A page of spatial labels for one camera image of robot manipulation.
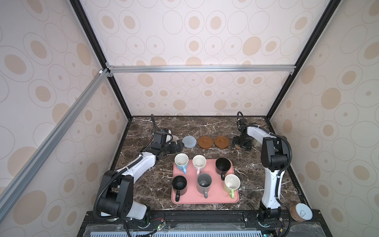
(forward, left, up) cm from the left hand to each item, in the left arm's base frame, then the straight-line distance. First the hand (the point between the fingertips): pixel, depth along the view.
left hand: (181, 143), depth 88 cm
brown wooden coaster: (+9, -15, -13) cm, 22 cm away
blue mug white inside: (-7, 0, -8) cm, 11 cm away
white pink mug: (-8, -10, -9) cm, 16 cm away
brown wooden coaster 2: (+9, -27, -13) cm, 31 cm away
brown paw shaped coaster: (+5, -37, -12) cm, 39 cm away
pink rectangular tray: (-25, -20, -14) cm, 35 cm away
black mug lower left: (-21, +1, -10) cm, 23 cm away
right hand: (+7, -39, -14) cm, 42 cm away
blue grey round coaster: (+10, -4, -13) cm, 17 cm away
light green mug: (-20, -28, -8) cm, 36 cm away
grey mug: (-20, -13, -10) cm, 26 cm away
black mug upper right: (-10, -25, -9) cm, 28 cm away
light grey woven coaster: (+13, +7, -14) cm, 20 cm away
